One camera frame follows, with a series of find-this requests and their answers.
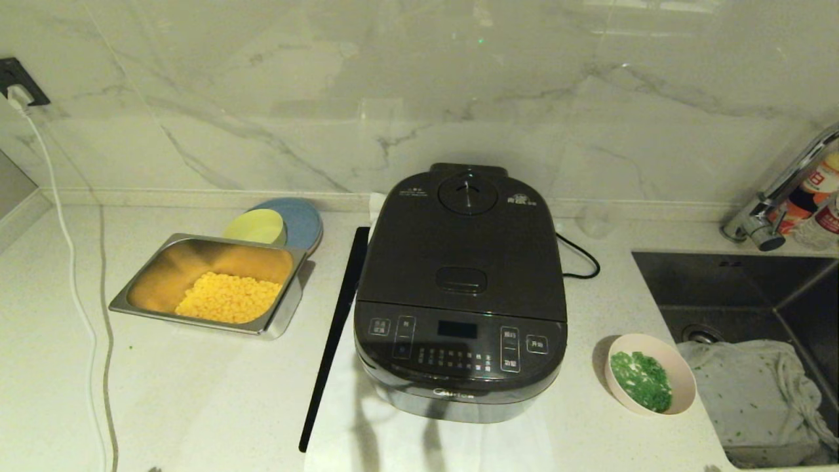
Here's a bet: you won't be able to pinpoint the black rice cooker lid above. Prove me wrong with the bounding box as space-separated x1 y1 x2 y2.
359 163 568 323

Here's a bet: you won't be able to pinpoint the chopped green onions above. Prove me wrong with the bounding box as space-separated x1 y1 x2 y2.
610 351 674 414

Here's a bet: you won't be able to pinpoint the pink bowl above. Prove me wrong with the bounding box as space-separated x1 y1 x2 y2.
604 333 697 418

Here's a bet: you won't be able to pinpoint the blue plate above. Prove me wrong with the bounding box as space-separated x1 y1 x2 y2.
248 198 324 256

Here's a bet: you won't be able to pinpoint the long black flat strip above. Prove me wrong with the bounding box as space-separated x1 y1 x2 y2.
299 226 372 454

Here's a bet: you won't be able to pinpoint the pale yellow plate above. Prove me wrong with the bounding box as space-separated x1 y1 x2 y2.
223 208 287 247

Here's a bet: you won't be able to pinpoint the clear glass cup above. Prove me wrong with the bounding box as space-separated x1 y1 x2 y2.
577 202 617 239

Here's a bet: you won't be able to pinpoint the yellow corn kernels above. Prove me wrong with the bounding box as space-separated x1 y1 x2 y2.
174 271 283 325

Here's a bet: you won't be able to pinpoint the stainless steel food pan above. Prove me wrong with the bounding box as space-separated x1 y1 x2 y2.
108 233 309 340

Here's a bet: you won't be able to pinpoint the metal sink drain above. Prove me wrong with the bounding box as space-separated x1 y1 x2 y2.
682 323 722 345

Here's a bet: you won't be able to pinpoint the chrome faucet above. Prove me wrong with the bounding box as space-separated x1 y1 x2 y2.
720 125 839 252

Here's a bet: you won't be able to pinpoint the grey white dish cloth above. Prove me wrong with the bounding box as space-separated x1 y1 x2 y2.
677 339 839 466

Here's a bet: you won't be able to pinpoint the orange bottle with red label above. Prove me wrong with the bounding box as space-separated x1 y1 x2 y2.
767 152 839 235

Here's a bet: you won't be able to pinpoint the clear bottle with red label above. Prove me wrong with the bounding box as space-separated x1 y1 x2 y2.
793 193 839 251

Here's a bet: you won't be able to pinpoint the black cord loop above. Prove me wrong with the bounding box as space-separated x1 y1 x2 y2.
556 233 602 280

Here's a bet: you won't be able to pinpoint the white power cable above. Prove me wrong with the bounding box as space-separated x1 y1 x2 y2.
18 105 111 472

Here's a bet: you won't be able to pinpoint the black wall socket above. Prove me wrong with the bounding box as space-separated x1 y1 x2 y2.
0 57 51 108

